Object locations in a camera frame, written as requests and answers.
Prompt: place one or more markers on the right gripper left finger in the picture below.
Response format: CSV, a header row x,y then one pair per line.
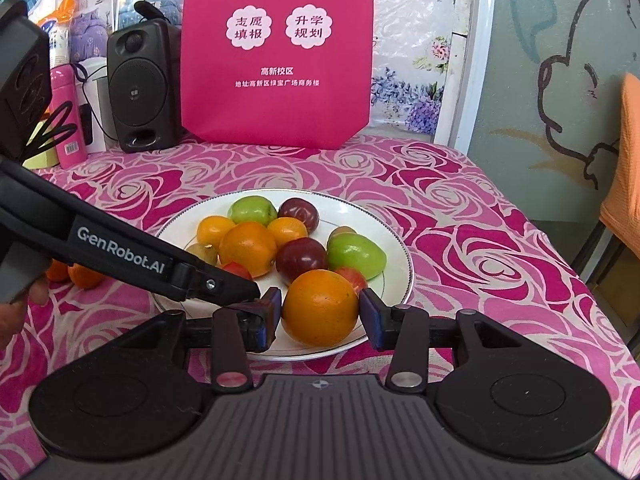
x,y
238,330

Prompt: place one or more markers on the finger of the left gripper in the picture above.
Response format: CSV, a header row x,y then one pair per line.
x,y
41,222

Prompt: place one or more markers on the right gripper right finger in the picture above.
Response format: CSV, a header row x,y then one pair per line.
x,y
403,330

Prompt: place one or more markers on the small dark orange tangerine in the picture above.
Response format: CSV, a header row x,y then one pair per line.
x,y
57,272

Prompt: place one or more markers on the small red apple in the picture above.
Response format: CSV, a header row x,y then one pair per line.
x,y
236,269
354,277

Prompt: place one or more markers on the dark red plum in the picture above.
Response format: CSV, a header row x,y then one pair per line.
x,y
300,256
301,210

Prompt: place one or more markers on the elongated green apple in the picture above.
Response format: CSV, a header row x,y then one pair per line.
x,y
355,251

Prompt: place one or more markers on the yellow-orange citrus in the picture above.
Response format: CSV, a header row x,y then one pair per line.
x,y
212,229

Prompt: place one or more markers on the brown kiwi fruit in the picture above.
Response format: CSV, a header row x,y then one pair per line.
x,y
341,230

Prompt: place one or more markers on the round green apple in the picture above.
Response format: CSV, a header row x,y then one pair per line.
x,y
252,208

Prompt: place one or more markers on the large orange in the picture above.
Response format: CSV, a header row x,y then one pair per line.
x,y
252,246

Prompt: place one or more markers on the small yellow-orange mandarin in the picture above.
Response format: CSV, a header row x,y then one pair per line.
x,y
286,229

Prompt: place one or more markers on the person's left hand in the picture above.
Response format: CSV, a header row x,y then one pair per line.
x,y
12,316

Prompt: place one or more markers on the green shoe box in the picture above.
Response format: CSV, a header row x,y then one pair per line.
x,y
44,160

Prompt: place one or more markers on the pink thermos bottle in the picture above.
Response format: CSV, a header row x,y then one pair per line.
x,y
69,138

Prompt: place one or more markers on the pink rose tablecloth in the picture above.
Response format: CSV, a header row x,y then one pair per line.
x,y
470,247

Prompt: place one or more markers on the white box behind thermos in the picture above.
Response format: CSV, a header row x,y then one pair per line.
x,y
95,105

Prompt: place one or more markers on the orange detergent bag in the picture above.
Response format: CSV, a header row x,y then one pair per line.
x,y
57,26

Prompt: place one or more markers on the black speaker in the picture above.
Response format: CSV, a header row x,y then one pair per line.
x,y
143,81

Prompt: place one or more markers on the bedding poster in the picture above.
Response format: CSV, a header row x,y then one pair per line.
x,y
92,22

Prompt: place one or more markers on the orange covered chair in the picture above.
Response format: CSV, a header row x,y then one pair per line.
x,y
619,212

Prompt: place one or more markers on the pink tote bag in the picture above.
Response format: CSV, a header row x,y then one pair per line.
x,y
276,72

